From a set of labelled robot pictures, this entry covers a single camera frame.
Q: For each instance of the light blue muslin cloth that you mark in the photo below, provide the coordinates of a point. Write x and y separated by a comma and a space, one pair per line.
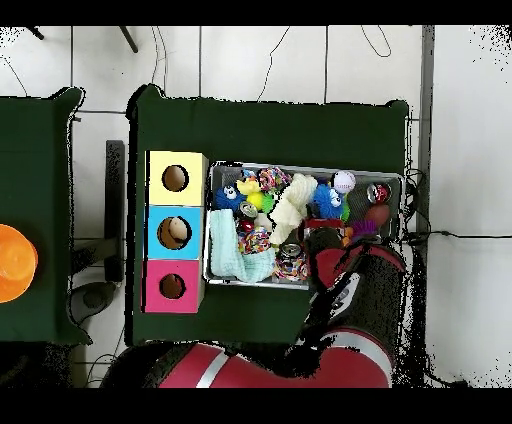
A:
224, 244

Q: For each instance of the orange plastic bowl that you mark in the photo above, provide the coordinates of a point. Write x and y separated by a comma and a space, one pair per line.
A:
16, 264

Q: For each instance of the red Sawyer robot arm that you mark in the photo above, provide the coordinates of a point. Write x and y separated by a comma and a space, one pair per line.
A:
352, 368

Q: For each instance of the shallow clear mesh bin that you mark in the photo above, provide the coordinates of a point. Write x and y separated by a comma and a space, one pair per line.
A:
224, 172

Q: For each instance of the wooden three-hole box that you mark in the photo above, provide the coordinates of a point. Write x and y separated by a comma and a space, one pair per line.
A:
176, 200

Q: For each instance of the blue spiky ball with eyes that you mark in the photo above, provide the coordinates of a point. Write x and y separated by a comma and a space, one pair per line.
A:
324, 200
226, 198

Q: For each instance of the purple spiky ball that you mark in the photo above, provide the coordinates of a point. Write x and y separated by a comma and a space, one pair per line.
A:
364, 228

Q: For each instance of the white baseball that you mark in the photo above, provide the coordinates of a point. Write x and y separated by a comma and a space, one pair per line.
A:
344, 182

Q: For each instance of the brown football toy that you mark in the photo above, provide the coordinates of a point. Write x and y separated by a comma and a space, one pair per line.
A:
376, 214

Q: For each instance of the red crushed drink can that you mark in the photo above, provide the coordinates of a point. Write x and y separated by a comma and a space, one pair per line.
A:
378, 193

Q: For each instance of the yellow plush duck toy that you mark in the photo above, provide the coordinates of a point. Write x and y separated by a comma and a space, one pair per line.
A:
248, 186

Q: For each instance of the dark green table cloth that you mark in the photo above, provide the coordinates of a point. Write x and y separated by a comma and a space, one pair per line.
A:
260, 132

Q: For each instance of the black stand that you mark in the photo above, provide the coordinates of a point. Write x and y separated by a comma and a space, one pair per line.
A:
115, 200

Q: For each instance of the green covered side table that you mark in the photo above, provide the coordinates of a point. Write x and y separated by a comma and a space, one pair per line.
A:
40, 160

